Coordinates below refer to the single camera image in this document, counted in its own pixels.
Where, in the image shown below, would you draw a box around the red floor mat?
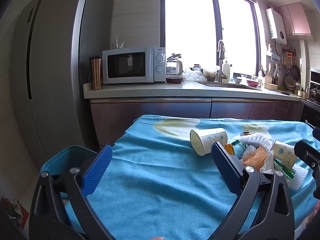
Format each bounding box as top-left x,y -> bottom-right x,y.
0,197 -> 29,223

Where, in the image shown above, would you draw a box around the metal pot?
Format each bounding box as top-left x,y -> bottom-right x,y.
296,82 -> 307,98

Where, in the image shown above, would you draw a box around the orange snack packet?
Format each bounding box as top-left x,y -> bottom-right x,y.
241,146 -> 269,173

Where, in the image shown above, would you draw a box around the kitchen counter cabinets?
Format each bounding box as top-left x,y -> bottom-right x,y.
83,80 -> 304,147

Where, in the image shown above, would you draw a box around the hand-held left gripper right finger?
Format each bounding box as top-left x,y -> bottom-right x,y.
210,142 -> 295,240

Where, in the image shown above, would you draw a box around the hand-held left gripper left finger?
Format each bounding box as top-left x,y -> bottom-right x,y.
29,144 -> 115,240

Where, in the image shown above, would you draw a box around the white water heater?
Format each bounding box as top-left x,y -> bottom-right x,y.
265,7 -> 287,40

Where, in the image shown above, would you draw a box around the white dish soap bottle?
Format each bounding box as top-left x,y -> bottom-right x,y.
222,57 -> 231,83

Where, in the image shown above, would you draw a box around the glass kettle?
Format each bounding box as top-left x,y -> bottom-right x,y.
166,53 -> 184,77

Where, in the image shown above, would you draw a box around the small white figurine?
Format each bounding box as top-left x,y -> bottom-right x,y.
112,35 -> 125,49

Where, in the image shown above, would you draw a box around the dark framed window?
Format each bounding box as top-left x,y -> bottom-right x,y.
164,0 -> 260,82

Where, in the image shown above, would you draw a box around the pink wall cabinet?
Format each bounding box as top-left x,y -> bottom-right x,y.
275,2 -> 312,37

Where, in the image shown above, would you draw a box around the black frying pan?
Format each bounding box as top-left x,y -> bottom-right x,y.
290,65 -> 302,82

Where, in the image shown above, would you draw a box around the dark red lidded container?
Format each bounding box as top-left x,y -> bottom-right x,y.
165,74 -> 184,84

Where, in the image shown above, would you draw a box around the metal kitchen faucet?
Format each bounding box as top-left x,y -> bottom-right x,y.
216,40 -> 228,82

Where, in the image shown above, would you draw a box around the white printed paper cup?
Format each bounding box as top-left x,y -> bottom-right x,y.
189,127 -> 228,157
271,140 -> 298,169

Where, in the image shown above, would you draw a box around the clear food container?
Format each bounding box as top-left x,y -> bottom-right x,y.
202,67 -> 218,82

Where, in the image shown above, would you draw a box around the grey refrigerator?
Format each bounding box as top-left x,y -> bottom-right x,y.
10,0 -> 114,165

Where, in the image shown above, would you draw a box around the white tissue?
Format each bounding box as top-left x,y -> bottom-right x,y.
259,152 -> 275,174

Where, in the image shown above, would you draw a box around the blue plastic bin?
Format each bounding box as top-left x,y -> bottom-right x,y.
40,145 -> 100,200

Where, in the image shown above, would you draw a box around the built-in black oven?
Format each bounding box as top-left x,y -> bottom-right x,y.
300,102 -> 320,130

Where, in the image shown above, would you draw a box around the clear plastic bag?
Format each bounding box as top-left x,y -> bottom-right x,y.
183,69 -> 207,82

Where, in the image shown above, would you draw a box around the copper thermos tumbler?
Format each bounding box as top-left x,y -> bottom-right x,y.
89,56 -> 103,90

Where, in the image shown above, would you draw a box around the blue floral tablecloth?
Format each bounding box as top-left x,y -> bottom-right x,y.
64,114 -> 320,240

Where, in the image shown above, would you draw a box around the white microwave oven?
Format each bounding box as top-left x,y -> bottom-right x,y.
102,46 -> 166,85

